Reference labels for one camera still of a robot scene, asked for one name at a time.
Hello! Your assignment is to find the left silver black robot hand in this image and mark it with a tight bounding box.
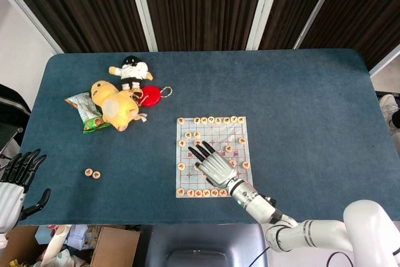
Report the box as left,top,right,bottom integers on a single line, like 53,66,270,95
0,149,51,233

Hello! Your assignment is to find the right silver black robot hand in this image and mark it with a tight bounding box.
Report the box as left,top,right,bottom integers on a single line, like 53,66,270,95
187,141,238,188

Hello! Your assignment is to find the paper chess board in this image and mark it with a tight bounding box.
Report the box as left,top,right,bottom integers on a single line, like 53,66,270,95
176,116,254,199

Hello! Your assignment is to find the grey robot torso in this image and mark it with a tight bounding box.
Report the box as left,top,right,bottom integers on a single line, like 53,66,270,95
140,224,269,267

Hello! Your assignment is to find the black striped chair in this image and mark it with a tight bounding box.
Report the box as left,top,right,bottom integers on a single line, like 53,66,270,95
0,84,32,155

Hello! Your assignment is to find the blue felt table cover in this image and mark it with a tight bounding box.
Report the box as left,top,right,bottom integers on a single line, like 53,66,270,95
17,48,395,226

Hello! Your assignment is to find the brown cardboard box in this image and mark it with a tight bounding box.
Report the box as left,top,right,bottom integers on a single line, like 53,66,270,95
89,225,141,267

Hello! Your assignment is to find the green silver snack bag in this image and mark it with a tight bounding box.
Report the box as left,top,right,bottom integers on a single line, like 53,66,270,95
64,91,111,135

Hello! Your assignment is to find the yellow plush animal toy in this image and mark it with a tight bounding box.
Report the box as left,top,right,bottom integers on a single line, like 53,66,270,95
90,79,148,133

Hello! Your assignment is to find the plush doll white shirt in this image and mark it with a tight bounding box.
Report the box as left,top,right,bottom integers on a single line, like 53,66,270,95
108,55,154,91

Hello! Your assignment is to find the white shoe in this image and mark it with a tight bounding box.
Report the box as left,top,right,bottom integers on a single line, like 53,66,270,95
379,93,400,124

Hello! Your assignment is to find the red round disc with cord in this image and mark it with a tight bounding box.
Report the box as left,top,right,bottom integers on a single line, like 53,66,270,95
137,84,173,108

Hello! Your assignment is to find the white partition frame post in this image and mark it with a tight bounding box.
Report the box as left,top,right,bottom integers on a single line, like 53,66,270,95
126,0,158,52
368,46,400,77
247,0,284,51
0,0,65,54
292,0,344,50

